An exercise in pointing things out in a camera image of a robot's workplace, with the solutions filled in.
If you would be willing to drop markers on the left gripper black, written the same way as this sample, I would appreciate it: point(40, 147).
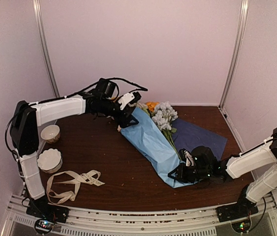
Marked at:
point(124, 123)

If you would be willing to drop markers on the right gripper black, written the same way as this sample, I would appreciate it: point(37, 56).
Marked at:
point(181, 176)

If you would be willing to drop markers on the blue tissue paper sheet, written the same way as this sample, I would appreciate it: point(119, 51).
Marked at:
point(152, 144)

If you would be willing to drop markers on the orange fake flower stem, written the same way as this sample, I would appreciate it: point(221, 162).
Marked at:
point(151, 105)

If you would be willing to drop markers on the white small fake flower stem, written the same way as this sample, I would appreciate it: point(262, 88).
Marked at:
point(144, 107)

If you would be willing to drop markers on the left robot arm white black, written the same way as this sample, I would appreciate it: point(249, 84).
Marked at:
point(111, 97)

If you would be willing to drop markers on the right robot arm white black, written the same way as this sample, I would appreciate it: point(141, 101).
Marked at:
point(200, 164)

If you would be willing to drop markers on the cream printed ribbon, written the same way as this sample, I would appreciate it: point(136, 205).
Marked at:
point(90, 178)

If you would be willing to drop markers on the round white bowl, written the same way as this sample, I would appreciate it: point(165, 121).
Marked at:
point(51, 134)

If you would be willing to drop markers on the scalloped white bowl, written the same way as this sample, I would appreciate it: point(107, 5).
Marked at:
point(50, 161)

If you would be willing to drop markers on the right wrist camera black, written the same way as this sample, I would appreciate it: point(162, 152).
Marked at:
point(187, 157)

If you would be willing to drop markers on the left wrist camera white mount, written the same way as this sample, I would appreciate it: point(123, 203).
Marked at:
point(128, 98)

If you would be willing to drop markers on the front aluminium frame rail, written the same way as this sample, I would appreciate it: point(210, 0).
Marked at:
point(202, 221)

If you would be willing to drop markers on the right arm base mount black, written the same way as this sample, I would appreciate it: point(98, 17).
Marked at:
point(242, 208)

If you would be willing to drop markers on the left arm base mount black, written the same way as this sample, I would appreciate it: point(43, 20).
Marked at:
point(47, 215)

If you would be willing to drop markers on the left vertical aluminium rail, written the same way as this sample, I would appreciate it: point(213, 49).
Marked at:
point(43, 41)

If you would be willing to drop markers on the vertical aluminium rail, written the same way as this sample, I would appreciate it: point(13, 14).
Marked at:
point(241, 28)
point(43, 41)

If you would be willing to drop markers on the right vertical aluminium rail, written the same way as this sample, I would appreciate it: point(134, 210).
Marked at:
point(241, 28)

